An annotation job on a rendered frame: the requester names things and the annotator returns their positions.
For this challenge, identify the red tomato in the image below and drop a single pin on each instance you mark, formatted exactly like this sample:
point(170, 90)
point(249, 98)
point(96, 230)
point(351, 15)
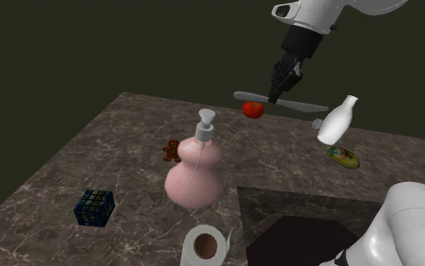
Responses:
point(253, 109)

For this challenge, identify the white bottle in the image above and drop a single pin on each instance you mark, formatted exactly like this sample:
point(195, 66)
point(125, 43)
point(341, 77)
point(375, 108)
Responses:
point(335, 123)

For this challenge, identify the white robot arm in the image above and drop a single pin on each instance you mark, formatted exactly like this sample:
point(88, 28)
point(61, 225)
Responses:
point(414, 228)

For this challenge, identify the small grey object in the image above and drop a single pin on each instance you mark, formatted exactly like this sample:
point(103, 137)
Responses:
point(316, 124)

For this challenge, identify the grey table knife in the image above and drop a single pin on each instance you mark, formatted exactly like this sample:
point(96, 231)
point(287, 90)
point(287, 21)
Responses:
point(304, 106)

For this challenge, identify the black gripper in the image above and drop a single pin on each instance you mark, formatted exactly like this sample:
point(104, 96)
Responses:
point(301, 41)

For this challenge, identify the dark robot stand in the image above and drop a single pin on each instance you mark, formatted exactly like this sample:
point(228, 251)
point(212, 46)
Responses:
point(296, 243)

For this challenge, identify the green yellow patterned plate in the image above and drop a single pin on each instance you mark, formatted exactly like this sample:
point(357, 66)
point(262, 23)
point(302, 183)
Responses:
point(343, 157)

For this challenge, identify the pink soap dispenser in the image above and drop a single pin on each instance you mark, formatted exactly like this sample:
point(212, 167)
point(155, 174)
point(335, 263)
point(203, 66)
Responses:
point(195, 180)

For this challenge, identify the brown gingerbread man figure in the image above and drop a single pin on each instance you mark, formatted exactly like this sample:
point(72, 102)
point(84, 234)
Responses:
point(171, 151)

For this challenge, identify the dark puzzle cube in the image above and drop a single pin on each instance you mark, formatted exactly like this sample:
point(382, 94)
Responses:
point(94, 208)

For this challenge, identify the white toilet paper roll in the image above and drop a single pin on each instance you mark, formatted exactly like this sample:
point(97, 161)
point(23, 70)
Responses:
point(192, 254)

